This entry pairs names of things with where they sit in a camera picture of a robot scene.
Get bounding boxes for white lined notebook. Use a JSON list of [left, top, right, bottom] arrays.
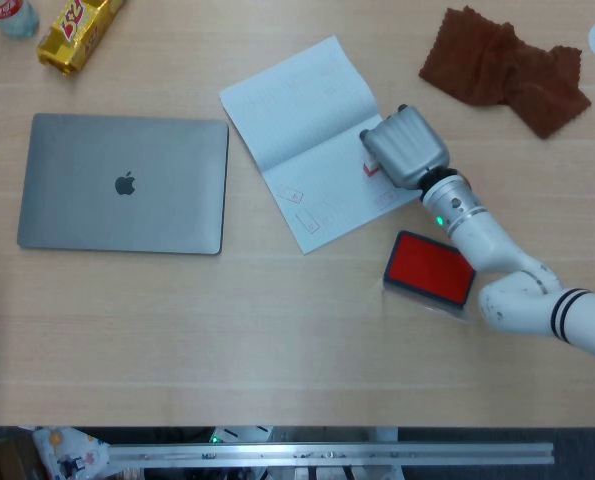
[[219, 34, 423, 255]]

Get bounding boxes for plastic cola bottle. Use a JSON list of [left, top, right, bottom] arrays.
[[0, 0, 41, 40]]

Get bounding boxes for red ink pad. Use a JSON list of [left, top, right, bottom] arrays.
[[380, 230, 477, 324]]

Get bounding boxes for golden snack package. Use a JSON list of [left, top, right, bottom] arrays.
[[36, 0, 128, 76]]

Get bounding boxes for white printed plastic bag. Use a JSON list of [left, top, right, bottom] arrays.
[[31, 427, 111, 480]]

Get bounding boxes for aluminium rail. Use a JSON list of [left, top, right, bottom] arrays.
[[104, 441, 556, 470]]

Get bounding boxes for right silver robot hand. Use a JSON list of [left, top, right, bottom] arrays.
[[358, 103, 451, 190]]

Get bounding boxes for brown cloth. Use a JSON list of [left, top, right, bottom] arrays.
[[418, 5, 593, 140]]

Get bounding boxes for brown cardboard box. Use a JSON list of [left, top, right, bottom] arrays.
[[0, 437, 33, 480]]

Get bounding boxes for grey laptop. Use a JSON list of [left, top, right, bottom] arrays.
[[16, 112, 230, 256]]

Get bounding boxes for white device with green light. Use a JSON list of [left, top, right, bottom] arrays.
[[209, 426, 273, 444]]

